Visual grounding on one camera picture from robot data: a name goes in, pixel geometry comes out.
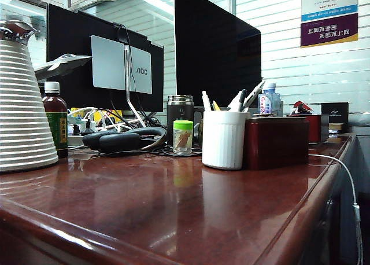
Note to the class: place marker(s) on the black headphones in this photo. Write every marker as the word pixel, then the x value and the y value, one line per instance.
pixel 115 140

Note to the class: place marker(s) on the silver monitor stand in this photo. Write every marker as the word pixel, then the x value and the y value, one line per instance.
pixel 127 74

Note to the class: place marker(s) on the white power strip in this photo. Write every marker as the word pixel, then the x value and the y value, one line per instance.
pixel 75 139

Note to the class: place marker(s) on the clear jar green lid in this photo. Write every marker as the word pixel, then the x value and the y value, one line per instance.
pixel 182 137

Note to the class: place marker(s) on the red folded ornament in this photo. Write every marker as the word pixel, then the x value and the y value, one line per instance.
pixel 302 106

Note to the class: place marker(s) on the dark red wooden box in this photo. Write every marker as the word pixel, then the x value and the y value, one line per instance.
pixel 277 143

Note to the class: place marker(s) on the white folded paper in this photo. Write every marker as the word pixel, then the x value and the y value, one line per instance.
pixel 233 104

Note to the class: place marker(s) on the brass round ornament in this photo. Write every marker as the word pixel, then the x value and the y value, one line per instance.
pixel 200 132

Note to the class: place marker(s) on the black box with logo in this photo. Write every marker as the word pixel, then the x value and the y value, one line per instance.
pixel 335 111

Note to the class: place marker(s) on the clear water bottle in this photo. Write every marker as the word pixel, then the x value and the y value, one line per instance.
pixel 273 98

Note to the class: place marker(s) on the dark steel thermos cup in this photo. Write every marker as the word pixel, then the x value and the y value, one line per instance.
pixel 179 111

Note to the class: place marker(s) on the white ribbed pen holder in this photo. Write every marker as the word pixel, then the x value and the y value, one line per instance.
pixel 224 140

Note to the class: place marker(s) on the yellow pencil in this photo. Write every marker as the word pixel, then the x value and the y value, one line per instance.
pixel 216 106

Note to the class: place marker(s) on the red gift box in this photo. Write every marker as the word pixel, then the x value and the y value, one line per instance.
pixel 315 126

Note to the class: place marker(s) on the white ribbed thermos jug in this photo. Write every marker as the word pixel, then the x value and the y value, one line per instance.
pixel 23 117

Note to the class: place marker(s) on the large black monitor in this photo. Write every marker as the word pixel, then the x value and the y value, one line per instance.
pixel 214 45

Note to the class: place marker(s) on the clear pen white cap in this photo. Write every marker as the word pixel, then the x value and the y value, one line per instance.
pixel 254 92

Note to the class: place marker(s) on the black marker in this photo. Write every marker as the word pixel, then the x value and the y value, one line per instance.
pixel 242 96

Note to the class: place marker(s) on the purple and white wall poster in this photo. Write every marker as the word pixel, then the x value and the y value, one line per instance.
pixel 329 30

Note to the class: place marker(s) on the brown bottle green label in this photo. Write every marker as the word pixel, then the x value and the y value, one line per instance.
pixel 55 108

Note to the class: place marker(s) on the grey model aircraft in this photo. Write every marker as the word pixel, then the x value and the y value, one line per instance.
pixel 62 64

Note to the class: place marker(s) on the black AOC monitor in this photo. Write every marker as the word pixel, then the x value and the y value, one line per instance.
pixel 69 45

